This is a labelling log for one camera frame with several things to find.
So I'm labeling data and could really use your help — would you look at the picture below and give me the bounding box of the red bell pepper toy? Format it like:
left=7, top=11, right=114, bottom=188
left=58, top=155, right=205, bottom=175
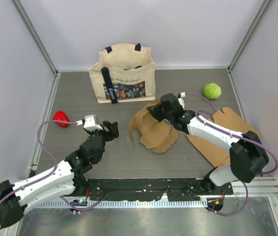
left=53, top=111, right=70, bottom=128

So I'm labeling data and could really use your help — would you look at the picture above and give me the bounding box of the slotted cable duct strip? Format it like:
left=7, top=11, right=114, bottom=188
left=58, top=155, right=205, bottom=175
left=37, top=198, right=207, bottom=209

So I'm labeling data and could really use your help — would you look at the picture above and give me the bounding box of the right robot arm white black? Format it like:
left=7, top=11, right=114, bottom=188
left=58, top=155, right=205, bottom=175
left=147, top=93, right=269, bottom=194

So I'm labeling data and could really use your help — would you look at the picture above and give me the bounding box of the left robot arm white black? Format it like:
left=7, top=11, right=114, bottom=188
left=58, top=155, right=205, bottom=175
left=0, top=116, right=119, bottom=230

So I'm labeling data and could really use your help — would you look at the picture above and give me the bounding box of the spare brown cardboard box blank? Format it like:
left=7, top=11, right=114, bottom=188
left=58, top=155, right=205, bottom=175
left=188, top=107, right=261, bottom=167

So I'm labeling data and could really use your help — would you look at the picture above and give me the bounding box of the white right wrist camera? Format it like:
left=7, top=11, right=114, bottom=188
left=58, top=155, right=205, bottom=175
left=177, top=92, right=186, bottom=109

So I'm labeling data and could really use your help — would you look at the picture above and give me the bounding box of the beige canvas tote bag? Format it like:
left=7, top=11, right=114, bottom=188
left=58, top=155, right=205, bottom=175
left=88, top=43, right=156, bottom=104

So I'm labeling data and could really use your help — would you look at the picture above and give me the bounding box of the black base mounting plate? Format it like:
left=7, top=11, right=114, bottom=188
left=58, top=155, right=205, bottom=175
left=74, top=177, right=234, bottom=202

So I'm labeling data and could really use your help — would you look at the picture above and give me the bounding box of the green cabbage ball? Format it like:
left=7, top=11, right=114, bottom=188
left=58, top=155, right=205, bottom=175
left=202, top=83, right=222, bottom=100

